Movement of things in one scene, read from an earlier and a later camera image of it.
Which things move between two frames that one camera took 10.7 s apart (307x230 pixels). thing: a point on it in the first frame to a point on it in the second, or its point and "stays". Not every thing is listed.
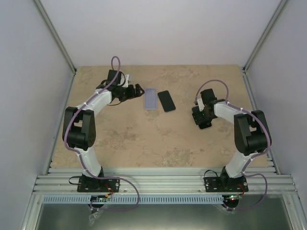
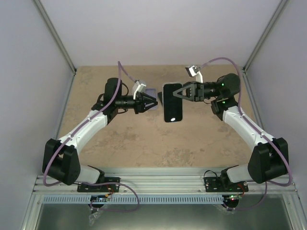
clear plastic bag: x=93 y=216 stays
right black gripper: x=198 y=119 to x=197 y=92
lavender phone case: x=150 y=100 stays
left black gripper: x=132 y=95 to x=140 y=104
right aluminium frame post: x=282 y=6 stays
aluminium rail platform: x=166 y=181 stays
